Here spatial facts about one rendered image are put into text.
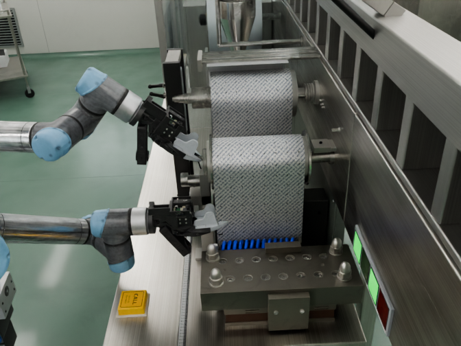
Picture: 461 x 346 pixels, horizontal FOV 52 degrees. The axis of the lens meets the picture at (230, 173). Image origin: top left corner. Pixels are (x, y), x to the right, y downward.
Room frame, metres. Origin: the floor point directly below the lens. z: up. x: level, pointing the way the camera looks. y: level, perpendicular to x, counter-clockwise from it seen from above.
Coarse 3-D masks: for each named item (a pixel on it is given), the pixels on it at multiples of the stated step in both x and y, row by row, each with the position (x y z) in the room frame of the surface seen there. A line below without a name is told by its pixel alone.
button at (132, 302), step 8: (128, 296) 0.95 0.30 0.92; (136, 296) 0.95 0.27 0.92; (144, 296) 0.95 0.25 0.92; (120, 304) 0.93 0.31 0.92; (128, 304) 0.92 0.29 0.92; (136, 304) 0.92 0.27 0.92; (144, 304) 0.92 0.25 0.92; (120, 312) 0.91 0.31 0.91; (128, 312) 0.91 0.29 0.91; (136, 312) 0.91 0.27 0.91; (144, 312) 0.91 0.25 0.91
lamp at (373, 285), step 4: (372, 272) 0.70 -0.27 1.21; (372, 276) 0.70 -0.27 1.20; (372, 280) 0.69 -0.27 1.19; (368, 284) 0.71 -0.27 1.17; (372, 284) 0.69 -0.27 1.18; (376, 284) 0.67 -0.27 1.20; (372, 288) 0.69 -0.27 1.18; (376, 288) 0.67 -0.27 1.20; (372, 292) 0.69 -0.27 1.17; (376, 292) 0.67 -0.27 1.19; (372, 296) 0.68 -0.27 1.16; (376, 296) 0.66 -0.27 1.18
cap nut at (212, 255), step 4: (212, 244) 0.97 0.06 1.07; (208, 248) 0.97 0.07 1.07; (212, 248) 0.97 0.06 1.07; (216, 248) 0.97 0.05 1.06; (208, 252) 0.96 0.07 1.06; (212, 252) 0.96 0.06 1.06; (216, 252) 0.97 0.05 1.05; (208, 256) 0.96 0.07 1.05; (212, 256) 0.96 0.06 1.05; (216, 256) 0.96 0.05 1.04; (208, 260) 0.96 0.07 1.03; (212, 260) 0.96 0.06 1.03; (216, 260) 0.96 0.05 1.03
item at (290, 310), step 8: (272, 296) 0.83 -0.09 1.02; (280, 296) 0.83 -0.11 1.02; (288, 296) 0.83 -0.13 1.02; (296, 296) 0.83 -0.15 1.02; (304, 296) 0.83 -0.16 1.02; (272, 304) 0.82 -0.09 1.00; (280, 304) 0.83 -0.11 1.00; (288, 304) 0.83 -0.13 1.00; (296, 304) 0.83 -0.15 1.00; (304, 304) 0.83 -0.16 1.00; (272, 312) 0.82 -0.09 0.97; (280, 312) 0.83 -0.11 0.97; (288, 312) 0.83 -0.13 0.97; (296, 312) 0.83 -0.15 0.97; (304, 312) 0.83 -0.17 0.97; (272, 320) 0.83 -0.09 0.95; (280, 320) 0.83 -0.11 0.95; (288, 320) 0.83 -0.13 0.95; (296, 320) 0.83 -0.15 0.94; (304, 320) 0.83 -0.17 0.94; (272, 328) 0.83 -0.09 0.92; (280, 328) 0.83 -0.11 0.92; (288, 328) 0.83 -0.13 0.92; (296, 328) 0.83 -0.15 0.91; (304, 328) 0.83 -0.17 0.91
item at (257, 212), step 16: (224, 192) 1.04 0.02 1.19; (240, 192) 1.04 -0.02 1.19; (256, 192) 1.04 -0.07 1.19; (272, 192) 1.04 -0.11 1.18; (288, 192) 1.04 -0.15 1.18; (224, 208) 1.04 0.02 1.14; (240, 208) 1.04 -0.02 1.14; (256, 208) 1.04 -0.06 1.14; (272, 208) 1.04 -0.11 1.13; (288, 208) 1.04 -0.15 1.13; (240, 224) 1.04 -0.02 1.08; (256, 224) 1.04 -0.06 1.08; (272, 224) 1.04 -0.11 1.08; (288, 224) 1.04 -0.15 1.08; (256, 240) 1.04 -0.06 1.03; (272, 240) 1.04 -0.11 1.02
